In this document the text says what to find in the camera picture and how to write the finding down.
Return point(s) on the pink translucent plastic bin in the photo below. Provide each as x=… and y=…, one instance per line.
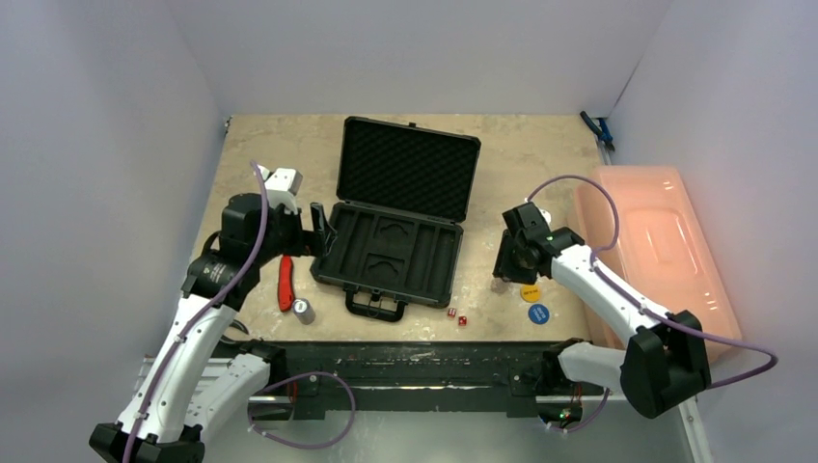
x=642, y=220

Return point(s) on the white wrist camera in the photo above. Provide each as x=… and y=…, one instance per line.
x=547, y=216
x=281, y=187

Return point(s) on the blue handled pliers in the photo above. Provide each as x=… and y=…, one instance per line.
x=599, y=128

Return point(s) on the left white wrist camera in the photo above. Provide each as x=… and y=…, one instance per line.
x=281, y=187

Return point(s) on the black poker set case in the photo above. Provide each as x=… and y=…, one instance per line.
x=403, y=194

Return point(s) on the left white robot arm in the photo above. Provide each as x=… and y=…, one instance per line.
x=171, y=417

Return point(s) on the blue dealer button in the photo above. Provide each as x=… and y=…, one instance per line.
x=538, y=314

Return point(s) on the yellow dealer button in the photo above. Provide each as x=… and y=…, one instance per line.
x=530, y=293

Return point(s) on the red black folding knife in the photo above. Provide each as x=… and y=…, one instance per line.
x=285, y=287

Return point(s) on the purple poker chip stack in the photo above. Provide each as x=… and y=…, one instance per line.
x=303, y=311

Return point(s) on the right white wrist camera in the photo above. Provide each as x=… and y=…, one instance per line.
x=547, y=216

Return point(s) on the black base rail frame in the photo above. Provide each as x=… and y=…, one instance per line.
x=390, y=376

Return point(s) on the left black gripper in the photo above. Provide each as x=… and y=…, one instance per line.
x=313, y=242

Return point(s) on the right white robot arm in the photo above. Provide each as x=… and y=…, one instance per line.
x=663, y=361

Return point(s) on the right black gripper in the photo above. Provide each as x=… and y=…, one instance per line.
x=506, y=257

